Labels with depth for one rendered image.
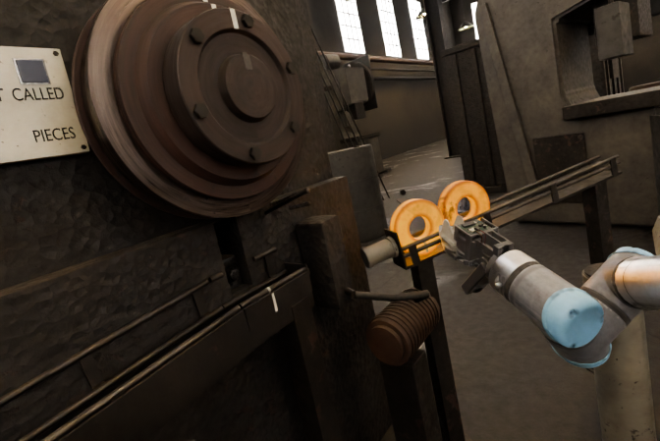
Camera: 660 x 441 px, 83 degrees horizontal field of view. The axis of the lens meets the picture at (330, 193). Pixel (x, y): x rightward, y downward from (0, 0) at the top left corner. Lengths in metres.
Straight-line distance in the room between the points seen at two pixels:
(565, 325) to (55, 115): 0.89
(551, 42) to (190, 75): 2.79
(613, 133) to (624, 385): 2.06
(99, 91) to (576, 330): 0.82
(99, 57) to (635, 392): 1.38
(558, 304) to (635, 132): 2.42
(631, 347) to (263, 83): 1.07
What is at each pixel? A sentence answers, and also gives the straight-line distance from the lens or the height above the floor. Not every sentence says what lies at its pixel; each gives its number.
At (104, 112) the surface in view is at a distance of 0.68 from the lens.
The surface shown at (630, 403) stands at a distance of 1.33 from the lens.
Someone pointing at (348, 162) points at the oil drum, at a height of 0.77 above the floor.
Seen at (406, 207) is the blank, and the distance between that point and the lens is 1.03.
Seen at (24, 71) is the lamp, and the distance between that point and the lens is 0.80.
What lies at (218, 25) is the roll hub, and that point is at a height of 1.22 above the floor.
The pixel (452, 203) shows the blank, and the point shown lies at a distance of 1.11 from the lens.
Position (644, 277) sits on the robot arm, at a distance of 0.75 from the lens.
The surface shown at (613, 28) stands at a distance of 2.85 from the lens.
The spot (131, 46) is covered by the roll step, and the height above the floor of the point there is 1.20.
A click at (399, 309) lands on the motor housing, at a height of 0.53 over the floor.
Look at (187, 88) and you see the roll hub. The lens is 0.65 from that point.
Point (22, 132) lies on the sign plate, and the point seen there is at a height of 1.10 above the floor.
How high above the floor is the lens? 0.99
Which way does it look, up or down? 8 degrees down
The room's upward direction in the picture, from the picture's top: 12 degrees counter-clockwise
